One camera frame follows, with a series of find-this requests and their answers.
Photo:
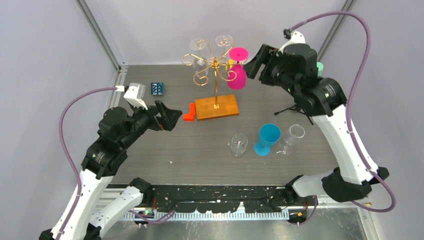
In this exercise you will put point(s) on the clear back left glass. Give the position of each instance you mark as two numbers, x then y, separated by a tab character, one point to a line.
200	64

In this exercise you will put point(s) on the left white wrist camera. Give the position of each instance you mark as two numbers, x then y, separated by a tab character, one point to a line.
134	95

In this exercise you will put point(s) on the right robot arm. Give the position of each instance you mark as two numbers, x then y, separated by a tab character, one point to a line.
323	101

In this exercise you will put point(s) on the gold wire glass rack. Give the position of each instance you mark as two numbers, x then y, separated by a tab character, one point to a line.
220	69

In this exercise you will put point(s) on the blue wine glass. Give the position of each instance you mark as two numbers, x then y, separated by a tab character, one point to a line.
269	135

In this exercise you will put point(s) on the clear stemmed wine glass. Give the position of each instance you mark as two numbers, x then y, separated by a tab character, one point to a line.
293	137

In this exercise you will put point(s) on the mint green microphone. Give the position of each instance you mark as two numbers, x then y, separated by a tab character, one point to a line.
320	68

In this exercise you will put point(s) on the wooden rack base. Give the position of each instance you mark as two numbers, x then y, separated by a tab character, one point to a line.
216	107

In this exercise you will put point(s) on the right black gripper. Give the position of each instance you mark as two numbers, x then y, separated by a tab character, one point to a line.
266	55

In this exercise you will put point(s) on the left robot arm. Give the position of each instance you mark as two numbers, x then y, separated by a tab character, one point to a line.
117	132

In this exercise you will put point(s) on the orange L-shaped block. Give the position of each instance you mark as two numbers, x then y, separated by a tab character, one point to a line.
190	116

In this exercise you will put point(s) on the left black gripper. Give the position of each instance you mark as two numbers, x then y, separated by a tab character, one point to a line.
171	119

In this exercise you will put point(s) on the blue patterned small box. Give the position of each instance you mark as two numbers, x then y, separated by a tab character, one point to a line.
157	88

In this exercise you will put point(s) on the pink wine glass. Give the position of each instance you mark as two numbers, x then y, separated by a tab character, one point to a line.
237	75

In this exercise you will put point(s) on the clear textured wine glass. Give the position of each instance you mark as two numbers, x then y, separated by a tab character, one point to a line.
238	145

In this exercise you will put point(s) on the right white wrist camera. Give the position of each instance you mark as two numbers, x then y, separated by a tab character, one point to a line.
292	37

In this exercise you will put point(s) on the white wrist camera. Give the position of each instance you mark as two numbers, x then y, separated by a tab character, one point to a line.
134	95
292	37

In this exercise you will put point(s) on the clear back right glass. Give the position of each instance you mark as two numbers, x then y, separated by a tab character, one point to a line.
226	43

